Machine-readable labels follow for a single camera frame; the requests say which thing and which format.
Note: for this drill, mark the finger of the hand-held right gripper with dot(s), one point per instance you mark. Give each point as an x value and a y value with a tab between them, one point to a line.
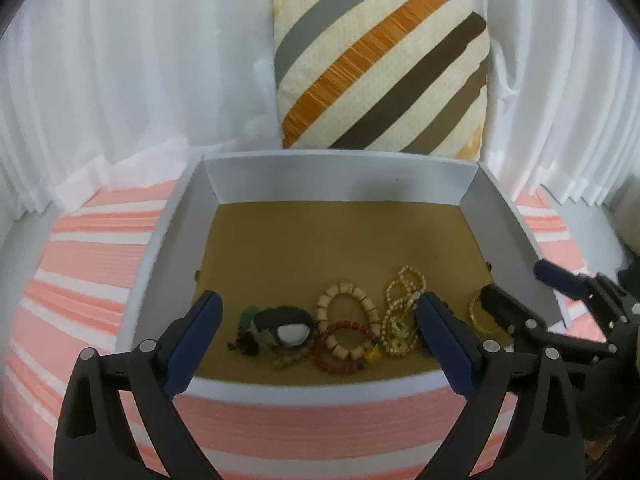
557	276
510	312

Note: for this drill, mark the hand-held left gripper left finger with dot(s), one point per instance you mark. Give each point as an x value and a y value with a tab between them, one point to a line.
192	345

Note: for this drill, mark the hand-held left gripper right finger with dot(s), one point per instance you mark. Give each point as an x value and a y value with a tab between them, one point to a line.
445	345

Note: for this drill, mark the gold bangle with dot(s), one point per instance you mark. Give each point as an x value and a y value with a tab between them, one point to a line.
482	330

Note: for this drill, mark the white cardboard box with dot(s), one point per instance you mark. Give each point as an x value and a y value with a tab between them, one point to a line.
340	230

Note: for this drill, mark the beige cushion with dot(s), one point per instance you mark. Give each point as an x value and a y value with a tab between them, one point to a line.
631	225

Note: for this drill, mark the pink white striped blanket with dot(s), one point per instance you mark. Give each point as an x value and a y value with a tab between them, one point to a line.
75	280

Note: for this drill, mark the striped pillow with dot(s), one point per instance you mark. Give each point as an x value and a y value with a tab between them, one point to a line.
380	70

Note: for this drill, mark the white curtain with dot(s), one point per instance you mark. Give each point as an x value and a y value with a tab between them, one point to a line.
125	70

